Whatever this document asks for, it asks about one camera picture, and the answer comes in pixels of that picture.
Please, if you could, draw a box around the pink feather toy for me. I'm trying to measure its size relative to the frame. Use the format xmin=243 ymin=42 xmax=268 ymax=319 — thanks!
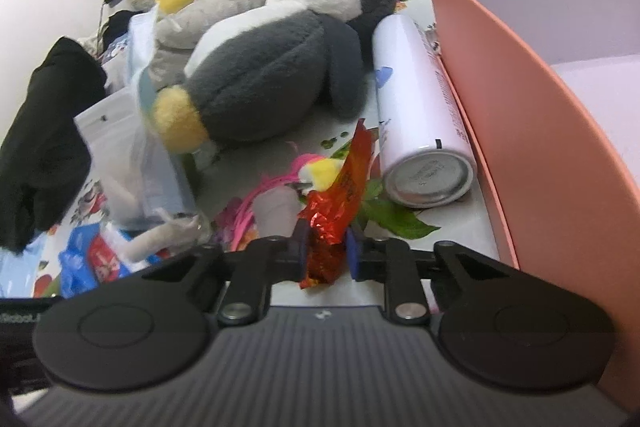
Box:
xmin=213 ymin=153 xmax=344 ymax=251

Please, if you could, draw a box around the grey white penguin plush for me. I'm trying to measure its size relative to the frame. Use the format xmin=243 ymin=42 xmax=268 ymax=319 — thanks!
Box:
xmin=152 ymin=0 xmax=396 ymax=153

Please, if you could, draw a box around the green massage hammer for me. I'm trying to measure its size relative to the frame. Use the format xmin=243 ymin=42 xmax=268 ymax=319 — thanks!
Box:
xmin=180 ymin=153 xmax=203 ymax=196

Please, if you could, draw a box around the white fluffy ring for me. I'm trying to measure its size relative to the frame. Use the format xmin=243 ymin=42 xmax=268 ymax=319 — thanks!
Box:
xmin=121 ymin=217 xmax=202 ymax=261

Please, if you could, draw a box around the red foil packet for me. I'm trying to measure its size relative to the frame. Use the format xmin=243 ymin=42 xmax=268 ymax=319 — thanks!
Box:
xmin=299 ymin=119 xmax=374 ymax=289

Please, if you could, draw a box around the floral plastic mat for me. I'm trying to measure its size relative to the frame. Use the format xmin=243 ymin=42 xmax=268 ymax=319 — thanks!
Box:
xmin=0 ymin=0 xmax=501 ymax=308

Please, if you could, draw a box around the blue snack bag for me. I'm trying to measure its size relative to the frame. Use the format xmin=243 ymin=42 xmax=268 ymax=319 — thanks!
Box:
xmin=58 ymin=222 xmax=160 ymax=298

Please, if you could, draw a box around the small translucent cup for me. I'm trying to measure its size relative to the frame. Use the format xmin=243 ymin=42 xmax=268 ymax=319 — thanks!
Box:
xmin=252 ymin=186 xmax=300 ymax=239

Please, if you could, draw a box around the white spray can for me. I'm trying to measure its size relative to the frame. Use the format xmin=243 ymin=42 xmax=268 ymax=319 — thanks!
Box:
xmin=372 ymin=14 xmax=477 ymax=209

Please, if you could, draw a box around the clear zip bag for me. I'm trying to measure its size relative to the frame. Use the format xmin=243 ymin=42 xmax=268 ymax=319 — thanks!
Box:
xmin=75 ymin=90 xmax=198 ymax=231

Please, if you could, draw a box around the pink cardboard box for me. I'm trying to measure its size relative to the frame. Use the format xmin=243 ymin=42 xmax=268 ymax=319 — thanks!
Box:
xmin=432 ymin=0 xmax=639 ymax=410

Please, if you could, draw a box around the black clothing pile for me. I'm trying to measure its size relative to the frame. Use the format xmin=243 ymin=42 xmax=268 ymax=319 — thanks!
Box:
xmin=1 ymin=37 xmax=106 ymax=254

